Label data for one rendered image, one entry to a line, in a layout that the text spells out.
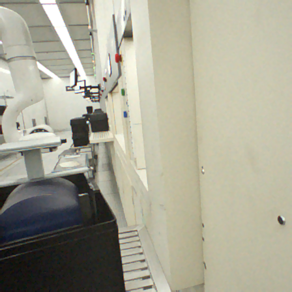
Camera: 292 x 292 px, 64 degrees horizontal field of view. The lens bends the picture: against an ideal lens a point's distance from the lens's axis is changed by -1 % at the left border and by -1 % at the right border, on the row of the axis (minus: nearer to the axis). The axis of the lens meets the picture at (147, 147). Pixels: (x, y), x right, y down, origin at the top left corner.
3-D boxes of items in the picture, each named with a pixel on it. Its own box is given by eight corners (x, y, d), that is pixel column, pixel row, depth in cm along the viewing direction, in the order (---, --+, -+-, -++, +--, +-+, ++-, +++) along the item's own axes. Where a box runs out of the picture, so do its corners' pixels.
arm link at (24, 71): (-22, 60, 71) (7, 157, 77) (34, 55, 76) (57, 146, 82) (-14, 66, 79) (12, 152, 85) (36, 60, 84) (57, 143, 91)
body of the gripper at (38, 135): (58, 148, 79) (58, 154, 69) (25, 153, 76) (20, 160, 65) (55, 126, 78) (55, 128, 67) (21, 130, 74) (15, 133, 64)
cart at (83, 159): (62, 185, 373) (57, 155, 364) (95, 180, 385) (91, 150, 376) (54, 210, 280) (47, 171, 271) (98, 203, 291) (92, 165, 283)
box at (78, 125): (72, 131, 464) (70, 118, 459) (87, 130, 469) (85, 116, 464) (70, 133, 435) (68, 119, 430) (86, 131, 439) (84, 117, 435)
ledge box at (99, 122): (91, 130, 365) (89, 113, 361) (109, 128, 369) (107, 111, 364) (90, 132, 336) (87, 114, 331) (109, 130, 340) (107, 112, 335)
